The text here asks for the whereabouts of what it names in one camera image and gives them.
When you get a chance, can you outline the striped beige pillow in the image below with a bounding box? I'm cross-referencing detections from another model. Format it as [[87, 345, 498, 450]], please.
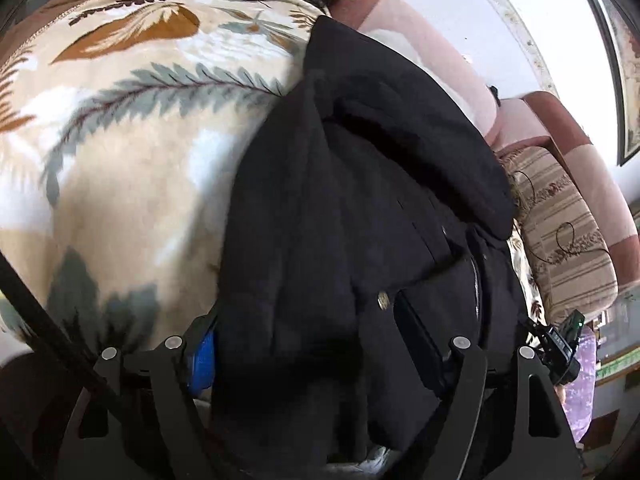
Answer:
[[500, 148, 618, 325]]

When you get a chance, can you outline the leaf print fleece blanket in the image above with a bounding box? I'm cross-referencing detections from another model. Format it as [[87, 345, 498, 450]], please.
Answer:
[[1, 0, 357, 356]]

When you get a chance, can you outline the black fur-trimmed coat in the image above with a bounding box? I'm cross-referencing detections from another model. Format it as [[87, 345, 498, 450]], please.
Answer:
[[212, 17, 526, 479]]

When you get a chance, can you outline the dark framed wall picture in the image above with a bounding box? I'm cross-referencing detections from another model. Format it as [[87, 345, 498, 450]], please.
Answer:
[[587, 0, 639, 166]]

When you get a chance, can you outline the purple floral sleeve forearm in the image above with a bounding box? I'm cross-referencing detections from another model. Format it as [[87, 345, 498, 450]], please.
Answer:
[[555, 326, 597, 442]]

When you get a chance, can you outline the black cable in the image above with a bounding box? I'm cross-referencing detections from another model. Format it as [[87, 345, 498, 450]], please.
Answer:
[[0, 251, 122, 411]]

